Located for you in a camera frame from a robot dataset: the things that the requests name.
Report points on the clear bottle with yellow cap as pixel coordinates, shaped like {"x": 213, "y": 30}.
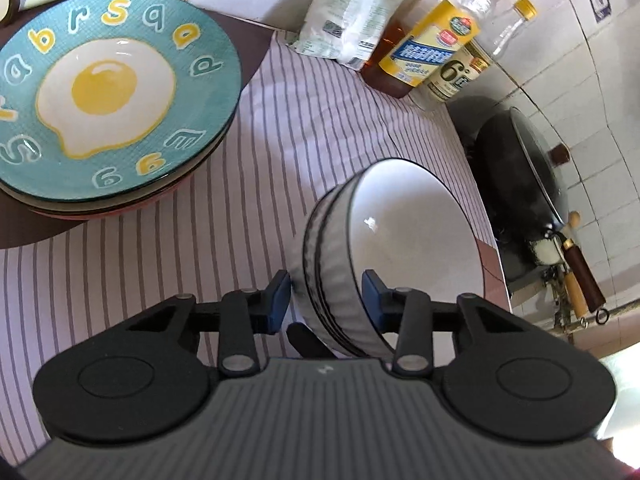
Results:
{"x": 455, "y": 77}

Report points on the pink striped tablecloth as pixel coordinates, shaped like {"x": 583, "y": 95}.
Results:
{"x": 280, "y": 135}

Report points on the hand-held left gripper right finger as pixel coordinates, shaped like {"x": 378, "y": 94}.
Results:
{"x": 370, "y": 295}

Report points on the dark brown mat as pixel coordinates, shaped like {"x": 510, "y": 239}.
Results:
{"x": 30, "y": 232}

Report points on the brown lid knob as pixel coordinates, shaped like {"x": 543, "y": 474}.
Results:
{"x": 559, "y": 155}

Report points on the white plastic packet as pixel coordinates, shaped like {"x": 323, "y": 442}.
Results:
{"x": 350, "y": 15}

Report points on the light wooden round knob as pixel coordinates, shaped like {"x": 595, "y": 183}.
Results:
{"x": 575, "y": 218}

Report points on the oil bottle with yellow label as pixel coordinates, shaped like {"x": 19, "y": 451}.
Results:
{"x": 425, "y": 45}

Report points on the black wok with lid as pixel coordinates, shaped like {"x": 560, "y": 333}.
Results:
{"x": 520, "y": 195}

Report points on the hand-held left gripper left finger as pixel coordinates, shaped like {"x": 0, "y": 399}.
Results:
{"x": 280, "y": 305}

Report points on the teal plate with egg print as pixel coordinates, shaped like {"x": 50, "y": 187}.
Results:
{"x": 110, "y": 90}

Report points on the brown sauce bottle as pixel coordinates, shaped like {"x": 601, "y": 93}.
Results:
{"x": 387, "y": 67}

